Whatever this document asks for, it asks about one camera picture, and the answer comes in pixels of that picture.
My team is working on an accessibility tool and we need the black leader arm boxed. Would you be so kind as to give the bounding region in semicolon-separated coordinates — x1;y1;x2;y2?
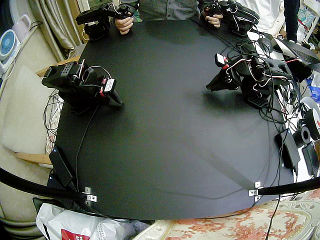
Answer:
75;3;136;41
199;0;261;39

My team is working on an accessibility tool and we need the person's left hand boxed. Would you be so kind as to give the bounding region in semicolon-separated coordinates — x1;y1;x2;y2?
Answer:
204;13;224;29

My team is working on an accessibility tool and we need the person's right hand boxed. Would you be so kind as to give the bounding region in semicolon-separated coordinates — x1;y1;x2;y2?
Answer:
114;15;135;35

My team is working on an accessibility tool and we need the black computer mouse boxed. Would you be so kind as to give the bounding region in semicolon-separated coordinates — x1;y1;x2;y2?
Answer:
256;37;274;54

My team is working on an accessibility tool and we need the beige curtain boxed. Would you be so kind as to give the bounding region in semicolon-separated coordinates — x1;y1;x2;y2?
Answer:
27;0;85;63

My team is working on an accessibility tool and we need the silver laptop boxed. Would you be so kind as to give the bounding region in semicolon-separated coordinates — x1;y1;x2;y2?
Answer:
273;37;320;74

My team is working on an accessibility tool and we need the white fabric garment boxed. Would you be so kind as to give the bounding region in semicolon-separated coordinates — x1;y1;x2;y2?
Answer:
236;0;286;34

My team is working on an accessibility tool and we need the cream seat cushion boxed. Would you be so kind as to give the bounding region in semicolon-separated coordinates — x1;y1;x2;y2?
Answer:
0;64;65;157

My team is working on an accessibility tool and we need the black power adapter brick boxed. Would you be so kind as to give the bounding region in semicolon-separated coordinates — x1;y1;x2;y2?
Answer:
47;145;74;188
274;127;301;170
301;141;320;176

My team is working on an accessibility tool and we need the dark blue garment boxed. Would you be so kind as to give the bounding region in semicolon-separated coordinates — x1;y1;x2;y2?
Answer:
283;0;300;43

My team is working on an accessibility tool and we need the blue printed package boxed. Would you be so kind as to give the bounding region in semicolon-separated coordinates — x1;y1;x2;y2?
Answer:
307;71;320;104

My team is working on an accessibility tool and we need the person's gray shirt torso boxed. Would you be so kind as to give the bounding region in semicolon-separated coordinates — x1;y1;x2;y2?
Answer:
138;0;202;22

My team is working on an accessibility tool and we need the black and white filament spool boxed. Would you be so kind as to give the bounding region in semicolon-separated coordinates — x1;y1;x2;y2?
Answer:
297;96;320;141

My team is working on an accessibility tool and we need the black tape roll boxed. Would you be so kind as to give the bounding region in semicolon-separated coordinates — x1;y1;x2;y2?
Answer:
292;125;312;146

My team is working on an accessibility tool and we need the pale lilac small appliance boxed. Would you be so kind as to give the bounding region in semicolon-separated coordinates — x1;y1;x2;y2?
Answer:
11;13;32;43

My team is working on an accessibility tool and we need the white and blue desk fan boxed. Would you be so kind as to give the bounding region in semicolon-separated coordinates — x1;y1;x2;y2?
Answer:
0;28;21;74

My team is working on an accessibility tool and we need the white plastic bag red print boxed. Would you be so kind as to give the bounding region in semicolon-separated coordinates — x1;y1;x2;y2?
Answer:
35;201;131;240

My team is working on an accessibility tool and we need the floral cream rug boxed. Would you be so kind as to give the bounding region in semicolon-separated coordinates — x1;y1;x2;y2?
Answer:
132;193;320;240

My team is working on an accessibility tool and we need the white-labelled camera box, red mount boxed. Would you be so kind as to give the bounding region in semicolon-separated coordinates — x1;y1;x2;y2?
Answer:
99;77;118;98

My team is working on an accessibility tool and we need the black camera box, red mount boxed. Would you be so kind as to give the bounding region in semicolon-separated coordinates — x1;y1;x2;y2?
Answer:
214;52;228;69

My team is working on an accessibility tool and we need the thin black cable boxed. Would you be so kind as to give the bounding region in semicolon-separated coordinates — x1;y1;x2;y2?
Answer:
74;104;101;195

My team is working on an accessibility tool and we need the wooden chair frame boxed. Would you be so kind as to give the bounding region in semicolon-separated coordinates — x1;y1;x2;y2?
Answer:
13;56;81;166

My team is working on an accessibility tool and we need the metal pole bracket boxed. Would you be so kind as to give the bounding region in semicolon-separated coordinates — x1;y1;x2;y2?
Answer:
84;186;98;206
248;181;262;202

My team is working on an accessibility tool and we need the long black cable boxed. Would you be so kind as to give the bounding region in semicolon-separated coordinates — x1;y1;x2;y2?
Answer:
159;109;286;201

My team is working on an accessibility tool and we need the black camera stand pole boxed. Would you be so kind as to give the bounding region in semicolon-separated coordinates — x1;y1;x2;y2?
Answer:
257;175;320;196
0;166;88;201

